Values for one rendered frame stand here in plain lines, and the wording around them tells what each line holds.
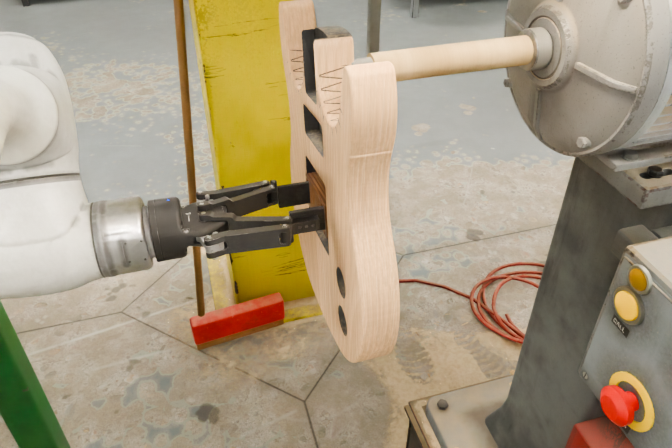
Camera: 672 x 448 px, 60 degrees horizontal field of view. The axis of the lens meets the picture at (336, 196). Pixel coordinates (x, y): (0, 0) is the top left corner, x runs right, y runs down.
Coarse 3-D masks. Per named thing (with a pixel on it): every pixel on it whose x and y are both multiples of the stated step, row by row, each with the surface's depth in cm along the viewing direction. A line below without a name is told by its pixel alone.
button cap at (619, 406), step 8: (608, 392) 59; (616, 392) 58; (624, 392) 58; (600, 400) 61; (608, 400) 59; (616, 400) 58; (624, 400) 58; (632, 400) 59; (608, 408) 59; (616, 408) 58; (624, 408) 58; (632, 408) 58; (608, 416) 60; (616, 416) 58; (624, 416) 58; (632, 416) 58; (616, 424) 59; (624, 424) 58
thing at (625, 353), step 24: (624, 264) 58; (648, 264) 55; (624, 288) 58; (600, 312) 63; (648, 312) 55; (600, 336) 63; (624, 336) 59; (648, 336) 56; (600, 360) 64; (624, 360) 60; (648, 360) 57; (600, 384) 64; (624, 384) 61; (648, 384) 57; (648, 408) 57; (624, 432) 62; (648, 432) 58
